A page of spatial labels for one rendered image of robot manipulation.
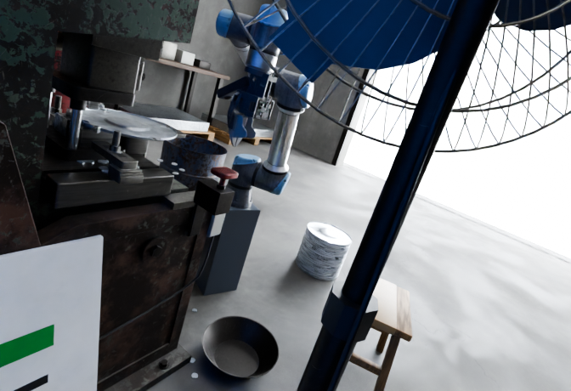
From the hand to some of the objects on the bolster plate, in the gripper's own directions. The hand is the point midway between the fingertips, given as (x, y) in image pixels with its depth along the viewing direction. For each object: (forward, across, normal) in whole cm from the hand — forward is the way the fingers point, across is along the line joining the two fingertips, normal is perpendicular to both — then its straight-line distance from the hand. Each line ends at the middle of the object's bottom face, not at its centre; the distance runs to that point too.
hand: (233, 141), depth 95 cm
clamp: (+14, -23, +16) cm, 32 cm away
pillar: (+11, -29, +25) cm, 40 cm away
